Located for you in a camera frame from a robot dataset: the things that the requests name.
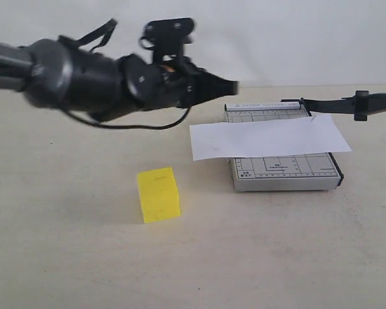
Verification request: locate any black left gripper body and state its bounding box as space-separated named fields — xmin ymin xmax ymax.
xmin=117 ymin=53 xmax=209 ymax=111

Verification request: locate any yellow foam cube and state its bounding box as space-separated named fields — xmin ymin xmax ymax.
xmin=137 ymin=167 xmax=181 ymax=223

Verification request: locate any white paper sheet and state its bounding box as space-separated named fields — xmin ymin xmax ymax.
xmin=190 ymin=114 xmax=351 ymax=161

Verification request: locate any black cutter blade arm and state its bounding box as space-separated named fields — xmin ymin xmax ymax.
xmin=299 ymin=90 xmax=386 ymax=122

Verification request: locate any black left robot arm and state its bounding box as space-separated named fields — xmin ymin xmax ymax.
xmin=0 ymin=39 xmax=239 ymax=123

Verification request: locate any grey paper cutter base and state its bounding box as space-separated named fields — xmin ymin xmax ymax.
xmin=225 ymin=99 xmax=344 ymax=192

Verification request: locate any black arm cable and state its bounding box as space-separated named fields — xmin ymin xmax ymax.
xmin=62 ymin=106 xmax=192 ymax=130

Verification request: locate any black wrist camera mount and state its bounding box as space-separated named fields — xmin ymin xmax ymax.
xmin=138 ymin=17 xmax=196 ymax=65

